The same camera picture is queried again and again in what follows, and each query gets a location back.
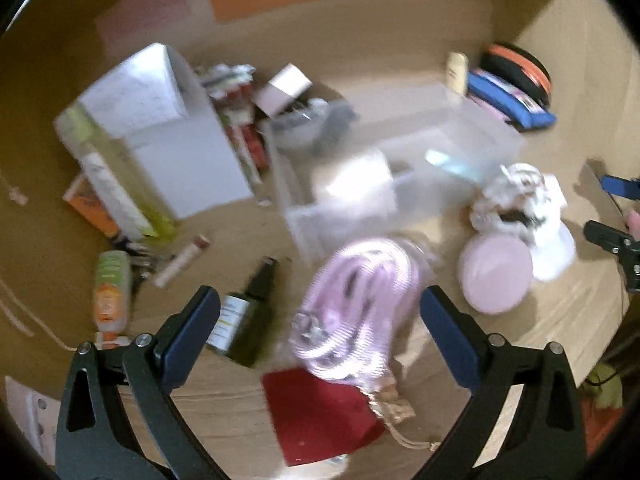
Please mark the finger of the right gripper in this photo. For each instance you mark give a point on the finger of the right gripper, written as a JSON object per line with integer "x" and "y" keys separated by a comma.
{"x": 620, "y": 244}
{"x": 629, "y": 189}

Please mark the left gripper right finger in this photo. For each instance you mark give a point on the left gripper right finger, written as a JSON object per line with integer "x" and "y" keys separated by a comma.
{"x": 546, "y": 438}

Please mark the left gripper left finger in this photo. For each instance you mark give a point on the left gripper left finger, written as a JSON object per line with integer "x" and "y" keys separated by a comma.
{"x": 94, "y": 438}

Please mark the white drawstring pouch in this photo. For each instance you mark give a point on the white drawstring pouch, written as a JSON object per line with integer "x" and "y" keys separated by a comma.
{"x": 524, "y": 202}

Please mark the round pink case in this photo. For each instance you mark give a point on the round pink case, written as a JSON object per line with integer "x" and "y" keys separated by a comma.
{"x": 495, "y": 271}

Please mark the gold organza bag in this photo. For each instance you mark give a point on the gold organza bag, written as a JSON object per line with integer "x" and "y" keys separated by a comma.
{"x": 392, "y": 410}

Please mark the mint green tube bottle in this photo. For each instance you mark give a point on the mint green tube bottle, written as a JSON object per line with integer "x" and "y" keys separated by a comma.
{"x": 456, "y": 167}

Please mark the dark green spray bottle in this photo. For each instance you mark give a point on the dark green spray bottle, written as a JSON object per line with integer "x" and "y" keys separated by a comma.
{"x": 245, "y": 318}

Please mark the pink cable bundle bag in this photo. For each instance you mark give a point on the pink cable bundle bag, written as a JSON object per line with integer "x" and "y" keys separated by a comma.
{"x": 345, "y": 327}

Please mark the blue patchwork pouch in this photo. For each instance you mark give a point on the blue patchwork pouch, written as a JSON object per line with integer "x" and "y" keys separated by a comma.
{"x": 522, "y": 111}

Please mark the black orange zip case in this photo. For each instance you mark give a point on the black orange zip case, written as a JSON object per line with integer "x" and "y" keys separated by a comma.
{"x": 519, "y": 68}

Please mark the orange green tube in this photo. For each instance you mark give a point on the orange green tube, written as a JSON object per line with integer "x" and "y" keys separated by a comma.
{"x": 112, "y": 292}

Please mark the small lip balm tube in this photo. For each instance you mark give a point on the small lip balm tube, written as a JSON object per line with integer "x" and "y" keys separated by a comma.
{"x": 181, "y": 261}

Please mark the cream lotion bottle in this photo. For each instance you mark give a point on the cream lotion bottle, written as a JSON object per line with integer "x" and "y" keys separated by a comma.
{"x": 457, "y": 73}

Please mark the clear plastic storage bin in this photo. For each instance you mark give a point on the clear plastic storage bin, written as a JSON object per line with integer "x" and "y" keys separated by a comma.
{"x": 354, "y": 167}

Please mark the orange book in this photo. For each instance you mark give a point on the orange book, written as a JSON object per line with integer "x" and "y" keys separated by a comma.
{"x": 83, "y": 198}

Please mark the yellow green book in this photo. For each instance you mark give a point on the yellow green book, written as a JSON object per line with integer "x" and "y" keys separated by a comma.
{"x": 127, "y": 196}

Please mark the white magazine file holder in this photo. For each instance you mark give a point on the white magazine file holder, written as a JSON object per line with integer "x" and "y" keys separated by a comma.
{"x": 154, "y": 112}

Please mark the small white pink box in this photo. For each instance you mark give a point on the small white pink box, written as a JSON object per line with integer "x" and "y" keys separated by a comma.
{"x": 282, "y": 90}

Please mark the pink sticky note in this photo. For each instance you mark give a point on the pink sticky note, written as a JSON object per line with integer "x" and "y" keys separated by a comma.
{"x": 128, "y": 17}

